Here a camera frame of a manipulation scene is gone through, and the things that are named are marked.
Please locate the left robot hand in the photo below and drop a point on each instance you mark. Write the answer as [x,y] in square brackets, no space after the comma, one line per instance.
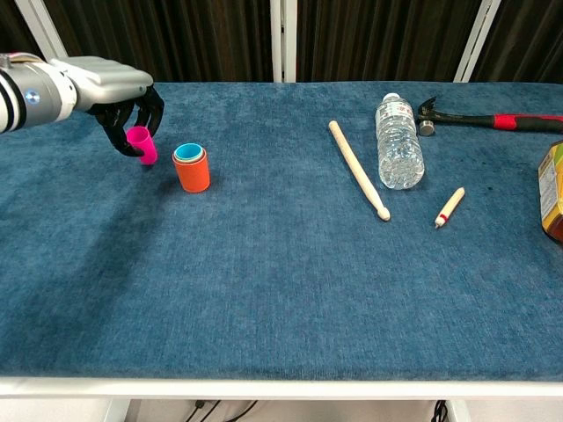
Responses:
[105,77]

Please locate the pink plastic cup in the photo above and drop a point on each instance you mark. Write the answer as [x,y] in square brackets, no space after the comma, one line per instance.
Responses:
[146,147]

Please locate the light blue plastic cup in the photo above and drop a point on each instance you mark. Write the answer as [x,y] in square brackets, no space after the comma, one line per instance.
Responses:
[188,152]

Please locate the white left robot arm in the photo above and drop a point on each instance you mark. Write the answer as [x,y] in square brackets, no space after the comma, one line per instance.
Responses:
[31,96]

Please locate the black pleated curtain panel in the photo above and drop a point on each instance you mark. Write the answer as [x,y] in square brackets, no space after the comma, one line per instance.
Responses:
[532,39]
[176,35]
[374,39]
[13,31]

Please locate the orange plastic cup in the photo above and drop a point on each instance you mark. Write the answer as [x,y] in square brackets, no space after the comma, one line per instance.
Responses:
[193,178]

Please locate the wooden drumstick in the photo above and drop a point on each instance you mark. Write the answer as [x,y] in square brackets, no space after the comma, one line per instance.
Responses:
[358,169]

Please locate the blue fabric table cover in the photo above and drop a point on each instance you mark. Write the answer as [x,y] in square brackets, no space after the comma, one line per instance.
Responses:
[286,285]

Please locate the clear water bottle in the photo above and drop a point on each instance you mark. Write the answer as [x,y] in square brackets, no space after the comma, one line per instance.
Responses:
[399,149]

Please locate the short wooden pencil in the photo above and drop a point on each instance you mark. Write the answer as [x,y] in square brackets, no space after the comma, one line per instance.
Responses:
[451,205]

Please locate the black and red hammer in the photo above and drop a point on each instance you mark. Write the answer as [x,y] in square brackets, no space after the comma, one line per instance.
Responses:
[506,121]

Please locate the yellow-capped tea bottle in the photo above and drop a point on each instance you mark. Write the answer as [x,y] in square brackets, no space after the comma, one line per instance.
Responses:
[553,193]

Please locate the white partition post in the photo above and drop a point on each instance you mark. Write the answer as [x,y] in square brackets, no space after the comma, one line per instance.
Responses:
[41,28]
[477,39]
[282,39]

